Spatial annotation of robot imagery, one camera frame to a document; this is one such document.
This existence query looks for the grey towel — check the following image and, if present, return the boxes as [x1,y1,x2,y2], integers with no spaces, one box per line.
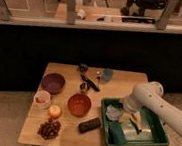
[105,105,123,121]

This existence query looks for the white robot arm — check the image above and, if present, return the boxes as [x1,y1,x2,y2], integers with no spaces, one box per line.
[122,81,182,137]

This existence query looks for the blue plastic cup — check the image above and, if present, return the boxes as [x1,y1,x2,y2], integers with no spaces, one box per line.
[102,68,114,82]

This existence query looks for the small metal cup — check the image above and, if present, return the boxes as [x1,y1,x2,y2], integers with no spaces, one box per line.
[79,82,90,93]

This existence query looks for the banana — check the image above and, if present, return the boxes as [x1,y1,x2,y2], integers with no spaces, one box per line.
[130,113,142,132]

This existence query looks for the green plastic tray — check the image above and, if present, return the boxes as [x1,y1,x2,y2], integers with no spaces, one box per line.
[101,98,169,146]

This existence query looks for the clear plastic sheet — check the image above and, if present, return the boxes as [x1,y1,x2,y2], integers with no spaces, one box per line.
[122,121,153,141]

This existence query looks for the dark green cloth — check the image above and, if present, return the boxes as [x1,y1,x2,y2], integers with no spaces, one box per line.
[108,122,126,145]

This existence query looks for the dark brown rectangular block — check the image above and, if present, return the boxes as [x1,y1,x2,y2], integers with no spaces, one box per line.
[78,118,101,133]

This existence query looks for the orange bowl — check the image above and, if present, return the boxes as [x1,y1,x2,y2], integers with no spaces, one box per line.
[67,93,92,117]

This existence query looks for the metal spoon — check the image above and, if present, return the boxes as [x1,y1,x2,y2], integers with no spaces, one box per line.
[96,70,102,87]

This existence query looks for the wooden table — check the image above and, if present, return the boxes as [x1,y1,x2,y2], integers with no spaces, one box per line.
[16,57,178,146]

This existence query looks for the small dark round object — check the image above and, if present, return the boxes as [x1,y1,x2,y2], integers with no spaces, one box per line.
[78,63,88,73]

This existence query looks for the apple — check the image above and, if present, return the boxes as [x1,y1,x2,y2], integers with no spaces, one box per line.
[48,105,61,119]

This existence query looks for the bunch of red grapes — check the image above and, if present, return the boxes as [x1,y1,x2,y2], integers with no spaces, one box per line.
[37,119,61,140]

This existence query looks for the purple bowl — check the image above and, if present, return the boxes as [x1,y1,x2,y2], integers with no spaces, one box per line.
[40,73,65,95]

